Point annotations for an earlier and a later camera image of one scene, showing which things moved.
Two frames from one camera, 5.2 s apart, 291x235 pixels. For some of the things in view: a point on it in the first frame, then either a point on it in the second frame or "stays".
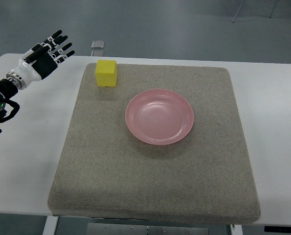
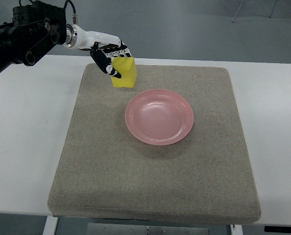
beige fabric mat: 104,168 stays
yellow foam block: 106,71 -> 126,67
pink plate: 159,117 stays
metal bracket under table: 116,229 stays
